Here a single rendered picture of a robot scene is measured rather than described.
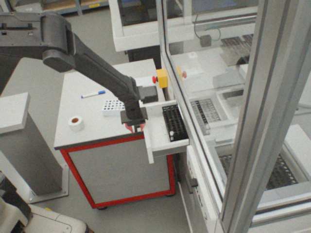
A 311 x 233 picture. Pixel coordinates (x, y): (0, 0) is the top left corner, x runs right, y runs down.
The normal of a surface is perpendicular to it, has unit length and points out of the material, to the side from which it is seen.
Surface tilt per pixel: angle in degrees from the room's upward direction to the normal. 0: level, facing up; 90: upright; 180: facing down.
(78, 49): 74
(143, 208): 0
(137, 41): 90
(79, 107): 0
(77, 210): 0
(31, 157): 90
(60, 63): 120
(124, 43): 90
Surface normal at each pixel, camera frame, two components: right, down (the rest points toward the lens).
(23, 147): 0.22, 0.67
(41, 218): -0.09, -0.71
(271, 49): -0.98, 0.18
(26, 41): 0.29, -0.34
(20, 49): 0.18, 0.95
